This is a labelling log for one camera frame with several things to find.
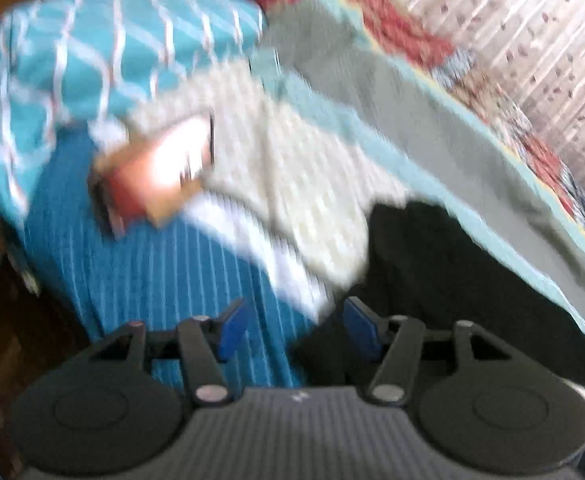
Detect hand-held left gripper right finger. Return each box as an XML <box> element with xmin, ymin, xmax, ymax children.
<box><xmin>345</xmin><ymin>296</ymin><xmax>516</xmax><ymax>406</ymax></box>

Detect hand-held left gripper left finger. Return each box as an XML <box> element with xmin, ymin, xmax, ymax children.
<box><xmin>90</xmin><ymin>297</ymin><xmax>248</xmax><ymax>406</ymax></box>

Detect black pants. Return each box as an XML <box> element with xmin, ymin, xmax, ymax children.
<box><xmin>292</xmin><ymin>200</ymin><xmax>585</xmax><ymax>392</ymax></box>

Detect blue patterned sheet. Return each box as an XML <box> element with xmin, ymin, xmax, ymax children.
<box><xmin>20</xmin><ymin>129</ymin><xmax>326</xmax><ymax>393</ymax></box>

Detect orange box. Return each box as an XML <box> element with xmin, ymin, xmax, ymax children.
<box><xmin>88</xmin><ymin>109</ymin><xmax>219</xmax><ymax>240</ymax></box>

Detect green and beige zigzag bedspread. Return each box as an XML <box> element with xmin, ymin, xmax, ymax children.
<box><xmin>125</xmin><ymin>0</ymin><xmax>585</xmax><ymax>347</ymax></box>

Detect teal checked pillow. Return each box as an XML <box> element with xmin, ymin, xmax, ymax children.
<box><xmin>0</xmin><ymin>0</ymin><xmax>269</xmax><ymax>233</ymax></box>

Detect red floral blanket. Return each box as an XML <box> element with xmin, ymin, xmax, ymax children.
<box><xmin>196</xmin><ymin>0</ymin><xmax>585</xmax><ymax>223</ymax></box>

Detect floral print curtain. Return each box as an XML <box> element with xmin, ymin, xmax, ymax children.
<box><xmin>365</xmin><ymin>0</ymin><xmax>585</xmax><ymax>203</ymax></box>

